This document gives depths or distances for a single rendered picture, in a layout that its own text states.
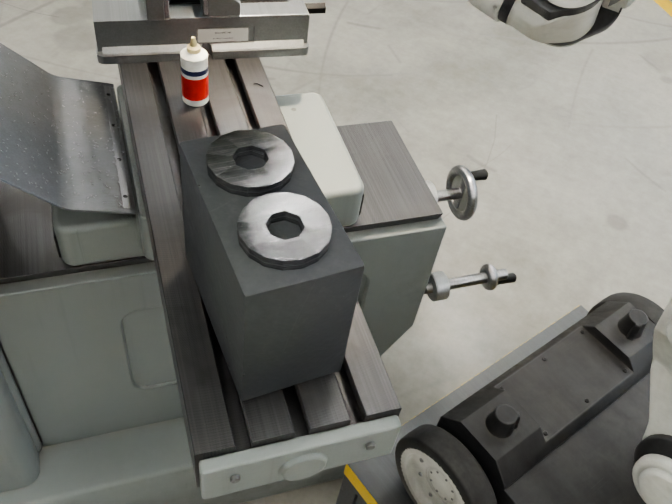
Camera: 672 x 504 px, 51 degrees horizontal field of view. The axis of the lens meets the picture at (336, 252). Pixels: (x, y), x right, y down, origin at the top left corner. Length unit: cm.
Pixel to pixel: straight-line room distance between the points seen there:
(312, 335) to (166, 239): 29
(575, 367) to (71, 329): 88
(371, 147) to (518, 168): 129
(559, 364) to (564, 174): 144
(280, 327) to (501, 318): 149
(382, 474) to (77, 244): 67
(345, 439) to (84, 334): 64
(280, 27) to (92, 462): 94
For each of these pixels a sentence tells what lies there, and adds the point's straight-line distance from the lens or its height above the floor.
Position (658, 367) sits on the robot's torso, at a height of 82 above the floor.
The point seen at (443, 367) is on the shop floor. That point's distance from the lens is 197.
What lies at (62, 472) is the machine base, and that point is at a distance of 158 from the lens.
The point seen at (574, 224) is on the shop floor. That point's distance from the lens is 250.
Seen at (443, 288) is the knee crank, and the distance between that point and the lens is 144.
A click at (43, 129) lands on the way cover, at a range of 115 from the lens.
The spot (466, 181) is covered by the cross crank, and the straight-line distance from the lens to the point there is 145.
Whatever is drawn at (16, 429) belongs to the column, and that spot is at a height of 36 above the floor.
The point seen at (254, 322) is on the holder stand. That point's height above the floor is 107.
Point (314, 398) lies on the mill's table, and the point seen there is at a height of 92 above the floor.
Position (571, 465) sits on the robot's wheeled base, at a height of 57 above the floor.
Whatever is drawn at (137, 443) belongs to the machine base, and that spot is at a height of 20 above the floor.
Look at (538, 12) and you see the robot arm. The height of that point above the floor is 122.
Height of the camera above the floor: 160
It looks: 48 degrees down
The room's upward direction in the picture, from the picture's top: 10 degrees clockwise
